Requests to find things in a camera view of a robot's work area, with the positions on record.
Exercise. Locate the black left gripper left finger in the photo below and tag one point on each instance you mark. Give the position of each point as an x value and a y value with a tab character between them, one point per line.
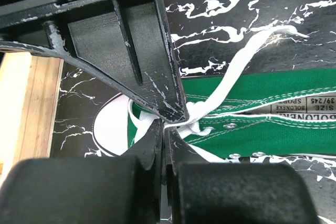
123	189

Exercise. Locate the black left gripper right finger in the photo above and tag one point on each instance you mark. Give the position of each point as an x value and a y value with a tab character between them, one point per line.
205	192

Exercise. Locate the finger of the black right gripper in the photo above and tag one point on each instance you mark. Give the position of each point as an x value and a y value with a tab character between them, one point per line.
124	43

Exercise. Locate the green sneaker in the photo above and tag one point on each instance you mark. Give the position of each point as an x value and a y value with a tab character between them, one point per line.
264	114

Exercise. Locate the white lace of sneaker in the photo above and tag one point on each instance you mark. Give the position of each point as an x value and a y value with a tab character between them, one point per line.
237	65

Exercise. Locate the wooden drying rack frame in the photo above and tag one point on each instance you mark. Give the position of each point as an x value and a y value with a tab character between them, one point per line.
29	93

